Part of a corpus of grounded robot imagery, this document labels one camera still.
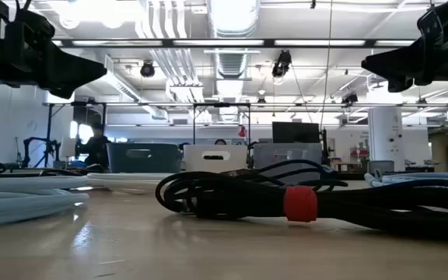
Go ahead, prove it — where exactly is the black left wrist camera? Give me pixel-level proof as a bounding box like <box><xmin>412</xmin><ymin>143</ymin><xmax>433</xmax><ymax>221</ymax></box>
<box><xmin>4</xmin><ymin>9</ymin><xmax>57</xmax><ymax>48</ymax></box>

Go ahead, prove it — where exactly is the black cable with red strap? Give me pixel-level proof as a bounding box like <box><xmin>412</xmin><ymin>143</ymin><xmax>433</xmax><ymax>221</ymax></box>
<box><xmin>155</xmin><ymin>159</ymin><xmax>448</xmax><ymax>238</ymax></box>

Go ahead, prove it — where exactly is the black ceiling spotlight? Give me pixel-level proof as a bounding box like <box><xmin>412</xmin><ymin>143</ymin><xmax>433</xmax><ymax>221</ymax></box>
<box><xmin>139</xmin><ymin>61</ymin><xmax>156</xmax><ymax>79</ymax></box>
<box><xmin>271</xmin><ymin>50</ymin><xmax>293</xmax><ymax>79</ymax></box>
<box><xmin>341</xmin><ymin>92</ymin><xmax>359</xmax><ymax>106</ymax></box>

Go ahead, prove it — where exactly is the white cable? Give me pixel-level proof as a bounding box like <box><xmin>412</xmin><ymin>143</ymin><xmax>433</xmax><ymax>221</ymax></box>
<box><xmin>86</xmin><ymin>172</ymin><xmax>175</xmax><ymax>194</ymax></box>

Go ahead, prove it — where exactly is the black metal table frame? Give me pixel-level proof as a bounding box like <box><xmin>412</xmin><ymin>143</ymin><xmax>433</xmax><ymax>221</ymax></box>
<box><xmin>0</xmin><ymin>166</ymin><xmax>448</xmax><ymax>182</ymax></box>

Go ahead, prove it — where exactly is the white plastic bin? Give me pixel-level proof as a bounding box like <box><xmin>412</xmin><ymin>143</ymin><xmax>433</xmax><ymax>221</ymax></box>
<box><xmin>183</xmin><ymin>144</ymin><xmax>248</xmax><ymax>173</ymax></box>

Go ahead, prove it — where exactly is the teal plastic bin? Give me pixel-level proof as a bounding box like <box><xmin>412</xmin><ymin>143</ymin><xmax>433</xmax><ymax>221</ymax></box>
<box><xmin>106</xmin><ymin>142</ymin><xmax>183</xmax><ymax>174</ymax></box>

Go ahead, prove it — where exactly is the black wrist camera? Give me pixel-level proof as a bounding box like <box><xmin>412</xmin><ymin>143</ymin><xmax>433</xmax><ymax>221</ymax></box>
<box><xmin>4</xmin><ymin>9</ymin><xmax>57</xmax><ymax>48</ymax></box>
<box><xmin>416</xmin><ymin>8</ymin><xmax>446</xmax><ymax>44</ymax></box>

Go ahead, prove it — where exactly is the white pillar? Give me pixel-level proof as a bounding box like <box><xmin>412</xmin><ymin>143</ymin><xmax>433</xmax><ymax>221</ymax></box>
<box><xmin>367</xmin><ymin>91</ymin><xmax>404</xmax><ymax>173</ymax></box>

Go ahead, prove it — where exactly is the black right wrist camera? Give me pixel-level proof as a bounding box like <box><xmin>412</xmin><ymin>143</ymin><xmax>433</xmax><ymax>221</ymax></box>
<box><xmin>416</xmin><ymin>8</ymin><xmax>446</xmax><ymax>44</ymax></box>

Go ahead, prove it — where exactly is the silver ventilation duct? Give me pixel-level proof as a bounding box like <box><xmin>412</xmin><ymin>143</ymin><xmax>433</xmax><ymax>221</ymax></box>
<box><xmin>207</xmin><ymin>0</ymin><xmax>261</xmax><ymax>122</ymax></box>

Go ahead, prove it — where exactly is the black monitor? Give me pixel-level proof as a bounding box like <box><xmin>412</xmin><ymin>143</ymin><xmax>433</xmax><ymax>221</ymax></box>
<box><xmin>272</xmin><ymin>121</ymin><xmax>321</xmax><ymax>144</ymax></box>

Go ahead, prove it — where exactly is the small grey background bin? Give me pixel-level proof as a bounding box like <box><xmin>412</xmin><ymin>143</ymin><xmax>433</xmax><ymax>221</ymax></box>
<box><xmin>368</xmin><ymin>159</ymin><xmax>395</xmax><ymax>174</ymax></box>

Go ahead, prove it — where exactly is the grey plastic bin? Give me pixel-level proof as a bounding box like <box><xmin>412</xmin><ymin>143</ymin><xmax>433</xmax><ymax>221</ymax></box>
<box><xmin>253</xmin><ymin>142</ymin><xmax>324</xmax><ymax>174</ymax></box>

